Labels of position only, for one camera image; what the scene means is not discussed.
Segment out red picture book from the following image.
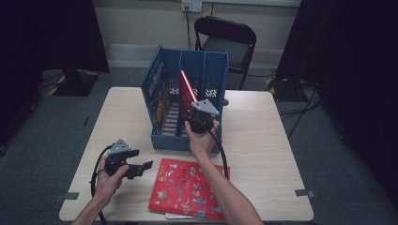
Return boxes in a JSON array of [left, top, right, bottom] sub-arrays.
[[148, 157, 232, 221], [179, 69, 199, 123]]

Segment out blue plastic file rack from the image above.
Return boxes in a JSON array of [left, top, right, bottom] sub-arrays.
[[140, 45, 230, 154]]

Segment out blue cartoon picture book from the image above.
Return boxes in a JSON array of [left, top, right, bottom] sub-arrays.
[[142, 46, 170, 135]]

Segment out person's right hand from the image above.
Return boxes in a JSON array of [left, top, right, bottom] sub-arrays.
[[184, 121, 221, 161]]

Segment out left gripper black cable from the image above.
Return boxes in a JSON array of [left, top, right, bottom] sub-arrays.
[[89, 143, 114, 225]]

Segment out grey tape piece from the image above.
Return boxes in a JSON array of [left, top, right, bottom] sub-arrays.
[[294, 188, 316, 200], [55, 191, 80, 203]]

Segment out white wall socket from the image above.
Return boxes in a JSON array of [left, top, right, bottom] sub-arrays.
[[181, 0, 203, 13]]

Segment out black curtain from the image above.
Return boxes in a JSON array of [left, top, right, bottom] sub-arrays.
[[275, 0, 398, 201], [0, 0, 111, 151]]

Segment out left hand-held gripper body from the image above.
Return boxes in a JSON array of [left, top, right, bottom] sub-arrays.
[[104, 139, 132, 176]]

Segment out black folding chair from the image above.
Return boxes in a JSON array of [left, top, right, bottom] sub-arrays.
[[193, 16, 257, 91]]

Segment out black wall socket cable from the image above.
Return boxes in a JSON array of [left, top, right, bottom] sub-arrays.
[[185, 6, 192, 51]]

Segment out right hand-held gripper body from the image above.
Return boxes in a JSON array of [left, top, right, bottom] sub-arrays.
[[187, 98, 221, 134]]

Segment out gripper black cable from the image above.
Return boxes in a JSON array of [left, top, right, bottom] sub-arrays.
[[207, 129, 231, 181], [89, 143, 114, 225]]

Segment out person's left hand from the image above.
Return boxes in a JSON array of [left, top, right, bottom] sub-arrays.
[[93, 156, 130, 204]]

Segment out black stand base yellow tape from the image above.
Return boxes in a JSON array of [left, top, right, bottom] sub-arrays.
[[49, 68, 100, 98], [266, 76, 314, 102]]

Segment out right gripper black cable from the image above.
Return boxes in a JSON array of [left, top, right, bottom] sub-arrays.
[[207, 129, 231, 181]]

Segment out black floor cables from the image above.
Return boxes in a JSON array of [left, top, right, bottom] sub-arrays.
[[278, 83, 323, 140]]

